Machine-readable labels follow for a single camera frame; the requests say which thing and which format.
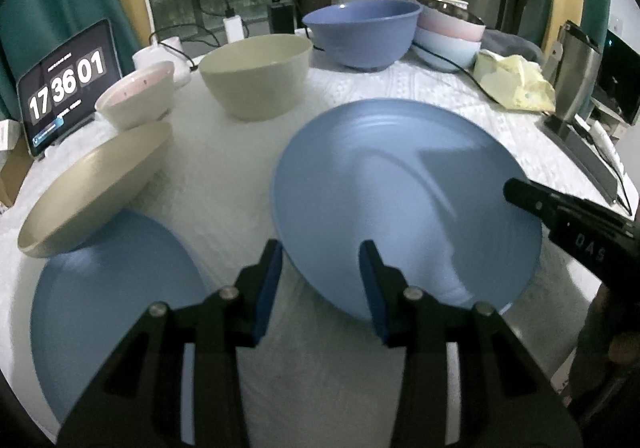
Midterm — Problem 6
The light blue plate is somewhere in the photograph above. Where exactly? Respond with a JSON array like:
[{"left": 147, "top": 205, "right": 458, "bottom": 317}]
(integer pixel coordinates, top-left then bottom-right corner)
[
  {"left": 270, "top": 99, "right": 542, "bottom": 321},
  {"left": 30, "top": 211, "right": 210, "bottom": 421}
]

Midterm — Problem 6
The beige plate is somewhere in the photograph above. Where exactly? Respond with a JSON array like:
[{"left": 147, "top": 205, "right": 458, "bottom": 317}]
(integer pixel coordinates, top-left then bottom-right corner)
[{"left": 17, "top": 122, "right": 172, "bottom": 258}]

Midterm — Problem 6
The right hand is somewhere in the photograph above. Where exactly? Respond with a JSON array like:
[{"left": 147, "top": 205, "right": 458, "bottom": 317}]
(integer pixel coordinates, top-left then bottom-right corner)
[{"left": 568, "top": 285, "right": 639, "bottom": 423}]

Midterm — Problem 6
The black smartphone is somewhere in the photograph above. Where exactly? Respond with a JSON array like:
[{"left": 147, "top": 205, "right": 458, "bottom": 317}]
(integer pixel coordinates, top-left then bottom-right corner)
[{"left": 541, "top": 115, "right": 620, "bottom": 204}]

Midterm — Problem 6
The white tube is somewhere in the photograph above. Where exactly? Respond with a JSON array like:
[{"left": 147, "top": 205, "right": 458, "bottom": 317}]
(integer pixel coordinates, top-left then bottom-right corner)
[{"left": 589, "top": 121, "right": 625, "bottom": 176}]

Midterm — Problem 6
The black device with screen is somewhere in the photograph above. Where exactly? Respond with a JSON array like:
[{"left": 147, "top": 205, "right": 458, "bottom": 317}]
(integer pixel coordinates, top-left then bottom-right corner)
[{"left": 598, "top": 30, "right": 640, "bottom": 125}]

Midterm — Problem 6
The grey folded cloth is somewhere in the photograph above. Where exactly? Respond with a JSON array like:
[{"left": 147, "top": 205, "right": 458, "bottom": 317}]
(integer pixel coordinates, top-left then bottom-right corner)
[{"left": 480, "top": 28, "right": 546, "bottom": 65}]

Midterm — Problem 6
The pale blue bowl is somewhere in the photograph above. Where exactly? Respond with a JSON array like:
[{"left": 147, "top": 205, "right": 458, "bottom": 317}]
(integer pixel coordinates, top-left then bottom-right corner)
[{"left": 411, "top": 27, "right": 480, "bottom": 73}]

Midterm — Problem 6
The cardboard box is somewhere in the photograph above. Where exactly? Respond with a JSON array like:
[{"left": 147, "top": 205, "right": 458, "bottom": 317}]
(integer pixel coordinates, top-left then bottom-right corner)
[{"left": 0, "top": 137, "right": 34, "bottom": 207}]

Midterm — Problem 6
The pink steel-lined bowl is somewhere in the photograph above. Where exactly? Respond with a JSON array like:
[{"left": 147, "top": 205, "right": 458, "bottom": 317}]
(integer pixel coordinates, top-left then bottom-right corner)
[{"left": 414, "top": 0, "right": 486, "bottom": 42}]

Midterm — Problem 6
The small white box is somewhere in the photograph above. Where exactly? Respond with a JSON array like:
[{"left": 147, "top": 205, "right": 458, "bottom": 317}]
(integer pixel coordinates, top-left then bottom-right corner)
[{"left": 0, "top": 119, "right": 22, "bottom": 152}]

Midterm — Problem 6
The small white pink bowl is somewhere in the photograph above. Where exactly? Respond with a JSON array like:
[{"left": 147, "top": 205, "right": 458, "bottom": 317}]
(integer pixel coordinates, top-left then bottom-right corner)
[{"left": 94, "top": 61, "right": 175, "bottom": 131}]

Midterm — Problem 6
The tablet showing clock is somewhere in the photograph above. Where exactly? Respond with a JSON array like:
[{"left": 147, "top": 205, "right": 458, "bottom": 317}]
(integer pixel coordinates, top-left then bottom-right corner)
[{"left": 17, "top": 18, "right": 122, "bottom": 159}]

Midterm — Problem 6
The large blue bowl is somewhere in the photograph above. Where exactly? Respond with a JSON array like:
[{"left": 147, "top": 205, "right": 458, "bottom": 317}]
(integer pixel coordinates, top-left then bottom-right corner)
[{"left": 303, "top": 0, "right": 422, "bottom": 70}]

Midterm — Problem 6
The cream bowl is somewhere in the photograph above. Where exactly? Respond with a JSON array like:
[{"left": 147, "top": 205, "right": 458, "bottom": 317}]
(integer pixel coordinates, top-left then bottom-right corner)
[{"left": 198, "top": 34, "right": 312, "bottom": 122}]

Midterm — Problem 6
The white round container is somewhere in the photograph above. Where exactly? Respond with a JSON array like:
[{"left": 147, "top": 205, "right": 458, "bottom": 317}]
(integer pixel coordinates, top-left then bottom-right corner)
[{"left": 132, "top": 36, "right": 194, "bottom": 88}]

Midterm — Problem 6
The white charger adapter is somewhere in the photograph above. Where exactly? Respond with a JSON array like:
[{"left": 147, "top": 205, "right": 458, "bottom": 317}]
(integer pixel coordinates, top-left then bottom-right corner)
[{"left": 222, "top": 7, "right": 245, "bottom": 44}]

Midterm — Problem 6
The black charging cable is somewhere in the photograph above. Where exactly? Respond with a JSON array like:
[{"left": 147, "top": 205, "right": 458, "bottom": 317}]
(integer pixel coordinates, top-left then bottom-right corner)
[{"left": 299, "top": 26, "right": 501, "bottom": 104}]

